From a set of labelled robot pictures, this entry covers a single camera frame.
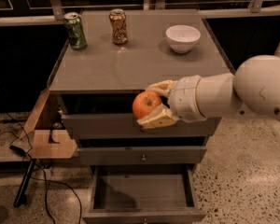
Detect grey middle drawer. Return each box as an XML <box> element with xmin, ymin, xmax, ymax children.
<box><xmin>77</xmin><ymin>136</ymin><xmax>208</xmax><ymax>165</ymax></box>

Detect grey drawer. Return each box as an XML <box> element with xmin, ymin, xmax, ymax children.
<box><xmin>82</xmin><ymin>164</ymin><xmax>206</xmax><ymax>224</ymax></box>
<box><xmin>77</xmin><ymin>136</ymin><xmax>208</xmax><ymax>165</ymax></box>
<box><xmin>58</xmin><ymin>93</ymin><xmax>220</xmax><ymax>140</ymax></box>

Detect grey bottom drawer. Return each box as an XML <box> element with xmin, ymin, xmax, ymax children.
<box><xmin>82</xmin><ymin>164</ymin><xmax>206</xmax><ymax>224</ymax></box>

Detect black floor cable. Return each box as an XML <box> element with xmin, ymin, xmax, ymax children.
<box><xmin>0</xmin><ymin>111</ymin><xmax>84</xmax><ymax>224</ymax></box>

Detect grey drawer cabinet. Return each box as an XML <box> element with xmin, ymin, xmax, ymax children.
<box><xmin>47</xmin><ymin>8</ymin><xmax>237</xmax><ymax>224</ymax></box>

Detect open cardboard box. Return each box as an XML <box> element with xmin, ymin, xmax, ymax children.
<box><xmin>20</xmin><ymin>89</ymin><xmax>77</xmax><ymax>159</ymax></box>

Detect gold soda can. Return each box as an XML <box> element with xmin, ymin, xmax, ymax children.
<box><xmin>109</xmin><ymin>8</ymin><xmax>128</xmax><ymax>45</ymax></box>

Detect grey top drawer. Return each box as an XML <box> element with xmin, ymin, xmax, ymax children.
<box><xmin>58</xmin><ymin>93</ymin><xmax>220</xmax><ymax>140</ymax></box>

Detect orange fruit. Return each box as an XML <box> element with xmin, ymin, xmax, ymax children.
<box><xmin>133</xmin><ymin>91</ymin><xmax>162</xmax><ymax>119</ymax></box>

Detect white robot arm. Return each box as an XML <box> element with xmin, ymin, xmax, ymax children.
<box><xmin>137</xmin><ymin>55</ymin><xmax>280</xmax><ymax>129</ymax></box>

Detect green soda can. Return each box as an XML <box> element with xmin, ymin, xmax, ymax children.
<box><xmin>63</xmin><ymin>12</ymin><xmax>87</xmax><ymax>49</ymax></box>

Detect black flat bar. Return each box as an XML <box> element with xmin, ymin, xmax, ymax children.
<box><xmin>13</xmin><ymin>159</ymin><xmax>36</xmax><ymax>208</ymax></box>

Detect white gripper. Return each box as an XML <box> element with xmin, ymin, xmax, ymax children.
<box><xmin>137</xmin><ymin>76</ymin><xmax>206</xmax><ymax>129</ymax></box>

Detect white ceramic bowl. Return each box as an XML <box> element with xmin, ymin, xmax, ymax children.
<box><xmin>165</xmin><ymin>25</ymin><xmax>201</xmax><ymax>54</ymax></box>

